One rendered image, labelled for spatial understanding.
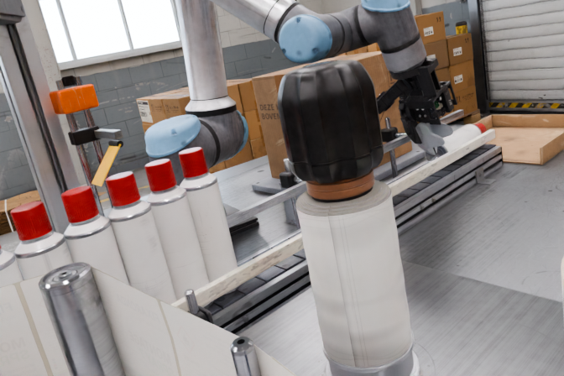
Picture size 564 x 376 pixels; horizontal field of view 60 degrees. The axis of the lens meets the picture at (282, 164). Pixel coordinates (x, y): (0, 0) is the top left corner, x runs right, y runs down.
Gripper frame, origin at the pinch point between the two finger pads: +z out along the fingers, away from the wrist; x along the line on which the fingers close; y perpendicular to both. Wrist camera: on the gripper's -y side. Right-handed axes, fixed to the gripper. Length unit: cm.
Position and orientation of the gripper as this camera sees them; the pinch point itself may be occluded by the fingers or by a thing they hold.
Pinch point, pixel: (430, 148)
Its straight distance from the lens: 106.6
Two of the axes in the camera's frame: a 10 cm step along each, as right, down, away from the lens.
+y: 6.5, 0.7, -7.6
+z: 4.3, 7.9, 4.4
